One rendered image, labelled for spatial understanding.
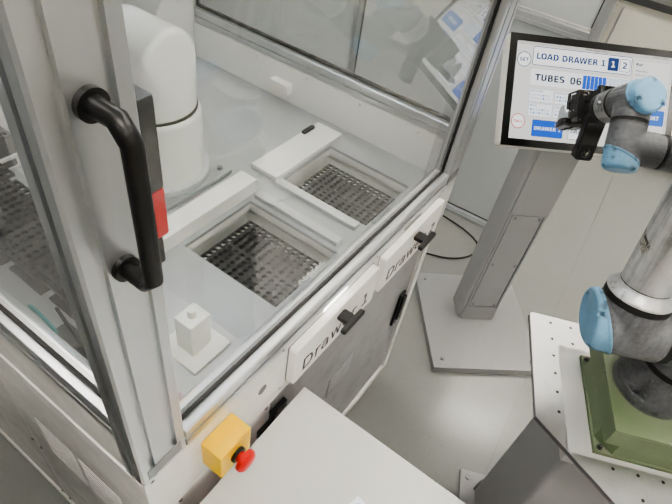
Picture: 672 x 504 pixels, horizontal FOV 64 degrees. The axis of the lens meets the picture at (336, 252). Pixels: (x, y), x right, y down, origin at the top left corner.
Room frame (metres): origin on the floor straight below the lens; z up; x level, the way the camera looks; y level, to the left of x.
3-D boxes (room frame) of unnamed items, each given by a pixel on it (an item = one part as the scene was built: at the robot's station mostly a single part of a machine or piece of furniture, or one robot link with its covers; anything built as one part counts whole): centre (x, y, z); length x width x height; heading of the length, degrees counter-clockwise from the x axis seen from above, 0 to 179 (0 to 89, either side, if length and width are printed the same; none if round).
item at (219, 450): (0.39, 0.12, 0.88); 0.07 x 0.05 x 0.07; 152
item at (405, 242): (0.96, -0.17, 0.87); 0.29 x 0.02 x 0.11; 152
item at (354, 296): (0.68, -0.02, 0.87); 0.29 x 0.02 x 0.11; 152
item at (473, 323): (1.50, -0.63, 0.51); 0.50 x 0.45 x 1.02; 10
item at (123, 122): (0.30, 0.16, 1.45); 0.05 x 0.03 x 0.19; 62
